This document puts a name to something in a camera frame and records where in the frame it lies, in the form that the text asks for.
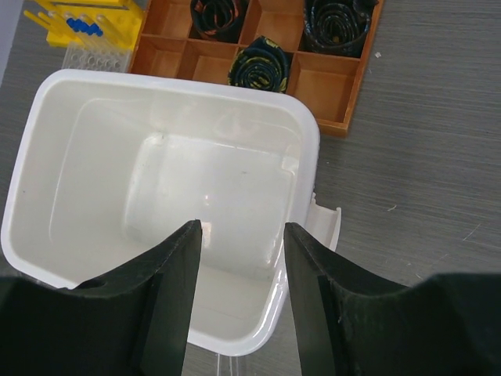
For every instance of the wooden compartment tray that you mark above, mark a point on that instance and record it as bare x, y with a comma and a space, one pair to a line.
168, 46

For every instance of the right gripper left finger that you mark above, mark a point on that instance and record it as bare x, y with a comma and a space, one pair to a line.
136, 316

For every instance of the yellow test tube rack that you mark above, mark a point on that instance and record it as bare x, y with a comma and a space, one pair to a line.
125, 15

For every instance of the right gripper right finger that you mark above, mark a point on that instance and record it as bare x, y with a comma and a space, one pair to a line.
313, 270

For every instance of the clear test tube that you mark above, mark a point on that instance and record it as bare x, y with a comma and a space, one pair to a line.
110, 30

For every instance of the rolled tie orange pattern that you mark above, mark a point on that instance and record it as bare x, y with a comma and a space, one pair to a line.
218, 20

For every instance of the rolled tie blue pattern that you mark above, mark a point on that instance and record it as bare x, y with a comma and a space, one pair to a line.
337, 27

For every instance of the white plastic tub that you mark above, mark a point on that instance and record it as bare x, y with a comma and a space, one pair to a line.
110, 164

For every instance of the clear well plate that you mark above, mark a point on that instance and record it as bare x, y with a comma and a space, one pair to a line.
80, 57

